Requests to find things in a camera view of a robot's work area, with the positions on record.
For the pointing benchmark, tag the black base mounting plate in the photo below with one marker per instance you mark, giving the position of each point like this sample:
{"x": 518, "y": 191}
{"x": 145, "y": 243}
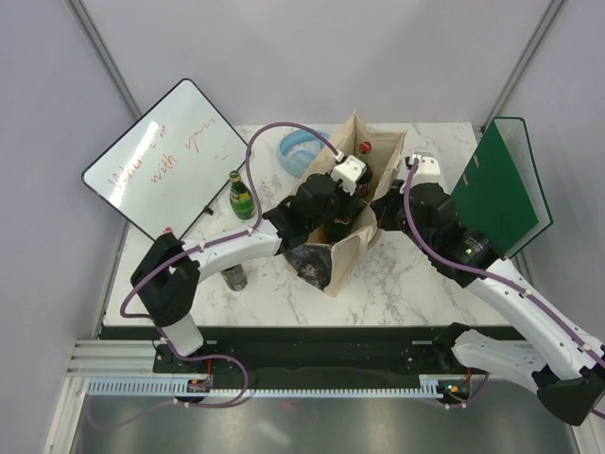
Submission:
{"x": 320, "y": 355}

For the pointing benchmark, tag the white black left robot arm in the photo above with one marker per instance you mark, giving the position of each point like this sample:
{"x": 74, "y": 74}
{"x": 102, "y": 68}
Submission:
{"x": 167, "y": 278}

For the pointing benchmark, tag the light blue slotted cable duct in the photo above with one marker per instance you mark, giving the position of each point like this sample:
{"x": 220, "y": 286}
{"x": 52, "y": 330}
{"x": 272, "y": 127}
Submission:
{"x": 418, "y": 388}

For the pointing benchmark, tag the green Perrier bottle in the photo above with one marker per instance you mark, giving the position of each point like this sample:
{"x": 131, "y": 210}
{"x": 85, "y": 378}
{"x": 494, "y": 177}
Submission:
{"x": 241, "y": 199}
{"x": 340, "y": 228}

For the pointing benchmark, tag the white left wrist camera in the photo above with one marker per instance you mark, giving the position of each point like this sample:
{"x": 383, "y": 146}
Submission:
{"x": 349, "y": 173}

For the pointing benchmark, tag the Coca-Cola glass bottle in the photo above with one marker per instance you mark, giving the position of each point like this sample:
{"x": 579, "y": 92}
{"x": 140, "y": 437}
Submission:
{"x": 365, "y": 150}

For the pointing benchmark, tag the green ring binder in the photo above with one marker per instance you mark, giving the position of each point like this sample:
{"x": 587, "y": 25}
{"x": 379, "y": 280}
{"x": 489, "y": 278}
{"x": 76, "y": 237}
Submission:
{"x": 499, "y": 192}

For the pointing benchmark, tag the white dry-erase board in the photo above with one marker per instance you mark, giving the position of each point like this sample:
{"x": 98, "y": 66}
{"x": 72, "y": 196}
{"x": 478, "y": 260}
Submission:
{"x": 169, "y": 166}

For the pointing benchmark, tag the cream canvas Monet tote bag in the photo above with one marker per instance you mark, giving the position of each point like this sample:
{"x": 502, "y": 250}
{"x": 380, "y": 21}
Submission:
{"x": 327, "y": 267}

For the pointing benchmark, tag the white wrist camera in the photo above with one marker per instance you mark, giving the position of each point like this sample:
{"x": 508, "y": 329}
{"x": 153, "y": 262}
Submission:
{"x": 349, "y": 173}
{"x": 428, "y": 168}

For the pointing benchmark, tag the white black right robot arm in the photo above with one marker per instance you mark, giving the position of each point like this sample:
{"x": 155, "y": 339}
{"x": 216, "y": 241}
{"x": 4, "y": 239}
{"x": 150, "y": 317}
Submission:
{"x": 564, "y": 364}

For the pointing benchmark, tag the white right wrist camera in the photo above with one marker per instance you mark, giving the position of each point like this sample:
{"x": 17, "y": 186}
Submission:
{"x": 428, "y": 168}

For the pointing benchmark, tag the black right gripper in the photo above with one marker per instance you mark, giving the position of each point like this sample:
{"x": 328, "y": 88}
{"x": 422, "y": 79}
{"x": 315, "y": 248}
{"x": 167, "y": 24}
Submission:
{"x": 384, "y": 205}

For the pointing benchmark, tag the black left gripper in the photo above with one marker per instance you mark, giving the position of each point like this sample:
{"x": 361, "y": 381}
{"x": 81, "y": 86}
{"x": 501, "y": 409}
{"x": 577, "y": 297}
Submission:
{"x": 349, "y": 201}

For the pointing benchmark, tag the black Schweppes drink can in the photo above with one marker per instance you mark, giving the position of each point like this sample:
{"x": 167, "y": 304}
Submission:
{"x": 235, "y": 277}

